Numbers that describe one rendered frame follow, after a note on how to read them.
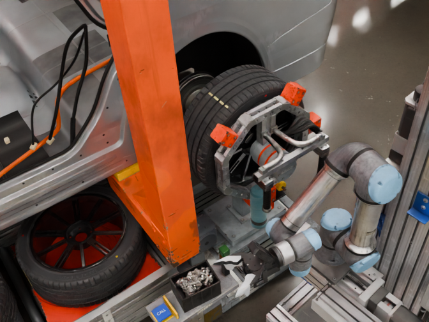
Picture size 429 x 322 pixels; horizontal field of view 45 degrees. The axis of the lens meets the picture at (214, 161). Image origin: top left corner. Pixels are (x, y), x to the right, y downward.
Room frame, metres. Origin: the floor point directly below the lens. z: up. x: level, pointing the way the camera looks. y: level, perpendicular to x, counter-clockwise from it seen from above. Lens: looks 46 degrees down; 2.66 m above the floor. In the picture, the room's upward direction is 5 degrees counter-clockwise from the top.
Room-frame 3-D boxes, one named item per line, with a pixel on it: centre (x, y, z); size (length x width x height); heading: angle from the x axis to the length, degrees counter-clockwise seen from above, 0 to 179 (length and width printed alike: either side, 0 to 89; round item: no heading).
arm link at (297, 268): (1.01, -0.26, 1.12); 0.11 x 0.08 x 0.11; 24
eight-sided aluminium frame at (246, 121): (1.82, -0.25, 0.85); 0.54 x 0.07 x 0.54; 122
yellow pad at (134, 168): (1.93, 0.48, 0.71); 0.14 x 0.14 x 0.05; 32
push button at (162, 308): (1.19, 0.30, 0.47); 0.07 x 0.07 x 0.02; 32
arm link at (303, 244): (1.00, -0.27, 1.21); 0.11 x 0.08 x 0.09; 114
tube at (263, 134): (1.66, -0.23, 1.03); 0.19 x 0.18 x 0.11; 32
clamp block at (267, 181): (1.55, -0.21, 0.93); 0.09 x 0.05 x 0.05; 32
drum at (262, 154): (1.76, -0.28, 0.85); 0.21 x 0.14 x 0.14; 32
